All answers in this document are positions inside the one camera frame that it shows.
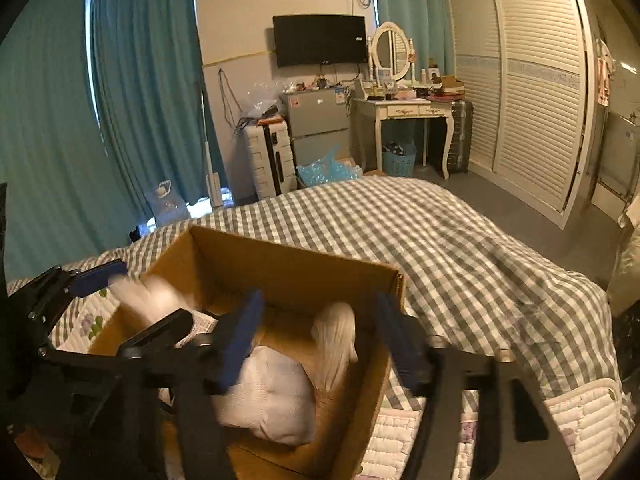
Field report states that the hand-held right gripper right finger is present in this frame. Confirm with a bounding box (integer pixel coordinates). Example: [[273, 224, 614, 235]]
[[376, 291, 568, 480]]

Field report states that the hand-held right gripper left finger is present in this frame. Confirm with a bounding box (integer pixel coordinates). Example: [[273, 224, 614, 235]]
[[175, 289, 266, 480]]

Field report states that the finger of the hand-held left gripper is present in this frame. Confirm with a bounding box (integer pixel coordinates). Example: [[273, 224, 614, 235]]
[[119, 309, 197, 360], [10, 259, 129, 342]]

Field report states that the white fluffy cloth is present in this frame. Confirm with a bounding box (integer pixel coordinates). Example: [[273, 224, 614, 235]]
[[309, 302, 359, 392], [114, 274, 193, 333]]

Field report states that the white soft cushion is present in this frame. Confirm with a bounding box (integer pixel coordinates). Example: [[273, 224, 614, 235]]
[[212, 346, 319, 447]]

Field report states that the brown cardboard box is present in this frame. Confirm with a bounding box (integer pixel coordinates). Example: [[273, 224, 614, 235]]
[[87, 225, 407, 480]]

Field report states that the white printed paper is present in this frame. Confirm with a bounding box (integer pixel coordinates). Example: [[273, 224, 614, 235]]
[[189, 310, 222, 347]]

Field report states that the clear plastic water jug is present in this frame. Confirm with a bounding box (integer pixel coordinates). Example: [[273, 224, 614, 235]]
[[147, 179, 191, 226]]

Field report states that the grey checked blanket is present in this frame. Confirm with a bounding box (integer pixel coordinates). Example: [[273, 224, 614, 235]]
[[7, 175, 626, 480]]

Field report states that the teal curtain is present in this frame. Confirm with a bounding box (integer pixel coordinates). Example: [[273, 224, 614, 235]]
[[367, 0, 456, 86], [92, 0, 228, 218], [0, 0, 146, 281]]

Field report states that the white mop stick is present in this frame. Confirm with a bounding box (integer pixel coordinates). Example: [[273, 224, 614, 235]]
[[200, 87, 223, 208]]

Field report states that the blue plastic basket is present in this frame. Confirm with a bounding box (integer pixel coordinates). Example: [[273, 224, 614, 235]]
[[381, 141, 418, 178]]

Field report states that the white ribbed suitcase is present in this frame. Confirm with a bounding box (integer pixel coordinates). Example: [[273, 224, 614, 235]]
[[243, 117, 293, 200]]

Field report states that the blue plastic bag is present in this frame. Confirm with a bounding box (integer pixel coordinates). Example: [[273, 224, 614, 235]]
[[296, 145, 363, 191]]

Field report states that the floral quilted bed mat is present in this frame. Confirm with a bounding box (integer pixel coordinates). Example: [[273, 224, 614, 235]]
[[7, 280, 633, 480]]

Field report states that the dark hard suitcase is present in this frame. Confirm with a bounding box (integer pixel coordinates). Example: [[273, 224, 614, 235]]
[[427, 99, 474, 175]]

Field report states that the silver small fridge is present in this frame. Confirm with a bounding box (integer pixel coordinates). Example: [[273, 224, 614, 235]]
[[280, 87, 352, 171]]

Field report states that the white dressing table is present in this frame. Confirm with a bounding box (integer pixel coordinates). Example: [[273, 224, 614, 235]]
[[352, 96, 456, 179]]

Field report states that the pale cloth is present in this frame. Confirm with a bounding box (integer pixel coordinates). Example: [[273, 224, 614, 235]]
[[606, 210, 640, 318]]

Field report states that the clear plastic bag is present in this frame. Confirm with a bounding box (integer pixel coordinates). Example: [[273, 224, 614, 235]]
[[241, 80, 285, 123]]

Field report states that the small cardboard box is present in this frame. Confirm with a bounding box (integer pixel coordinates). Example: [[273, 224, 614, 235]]
[[434, 75, 466, 96]]

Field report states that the white louvred wardrobe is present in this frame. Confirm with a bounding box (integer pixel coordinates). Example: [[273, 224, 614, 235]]
[[442, 0, 601, 231]]

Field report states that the oval white vanity mirror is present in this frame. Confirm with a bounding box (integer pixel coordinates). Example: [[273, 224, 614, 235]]
[[369, 21, 417, 83]]

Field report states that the white door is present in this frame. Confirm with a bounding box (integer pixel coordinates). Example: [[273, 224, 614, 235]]
[[590, 0, 640, 211]]

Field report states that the red hanging ornament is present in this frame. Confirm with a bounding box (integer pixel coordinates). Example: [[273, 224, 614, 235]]
[[595, 39, 613, 107]]

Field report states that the hanging black cable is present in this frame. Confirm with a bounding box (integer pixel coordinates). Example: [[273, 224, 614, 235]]
[[217, 67, 238, 136]]

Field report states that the black wall television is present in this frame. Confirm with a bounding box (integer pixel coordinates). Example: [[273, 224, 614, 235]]
[[272, 14, 368, 68]]

